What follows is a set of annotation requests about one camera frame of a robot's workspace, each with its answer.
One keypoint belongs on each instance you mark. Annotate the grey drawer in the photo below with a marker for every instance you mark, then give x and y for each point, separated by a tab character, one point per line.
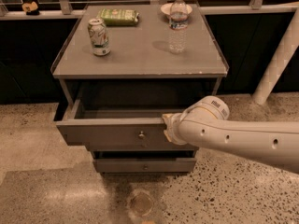
159	165
117	129

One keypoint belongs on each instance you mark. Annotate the white green soda can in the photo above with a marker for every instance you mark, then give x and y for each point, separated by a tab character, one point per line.
99	37

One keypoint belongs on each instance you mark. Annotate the grey bottom drawer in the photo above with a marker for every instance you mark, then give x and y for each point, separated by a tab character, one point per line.
159	165

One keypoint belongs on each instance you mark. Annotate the clear plastic water bottle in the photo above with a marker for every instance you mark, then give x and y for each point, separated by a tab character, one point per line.
178	24

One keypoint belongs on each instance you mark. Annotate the white bowl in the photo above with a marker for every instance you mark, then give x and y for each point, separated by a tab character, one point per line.
166	8

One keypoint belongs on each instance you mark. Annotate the grey drawer cabinet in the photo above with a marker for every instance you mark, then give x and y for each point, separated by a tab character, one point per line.
140	70

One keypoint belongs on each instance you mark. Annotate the white diagonal pole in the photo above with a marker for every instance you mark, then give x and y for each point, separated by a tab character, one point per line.
283	54

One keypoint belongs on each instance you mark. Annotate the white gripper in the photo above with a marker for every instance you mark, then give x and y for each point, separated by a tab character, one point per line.
173	127

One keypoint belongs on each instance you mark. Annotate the grey top drawer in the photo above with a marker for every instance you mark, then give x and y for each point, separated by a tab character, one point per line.
117	129

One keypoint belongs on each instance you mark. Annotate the round floor drain cover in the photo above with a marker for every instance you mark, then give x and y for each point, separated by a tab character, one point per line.
140	203

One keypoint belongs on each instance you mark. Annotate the green snack packet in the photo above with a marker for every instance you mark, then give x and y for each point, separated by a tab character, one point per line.
119	16

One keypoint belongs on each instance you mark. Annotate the small yellow black object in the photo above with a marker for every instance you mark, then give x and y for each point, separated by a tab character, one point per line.
30	8

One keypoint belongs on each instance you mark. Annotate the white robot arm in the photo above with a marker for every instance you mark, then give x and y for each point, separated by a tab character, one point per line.
206	124

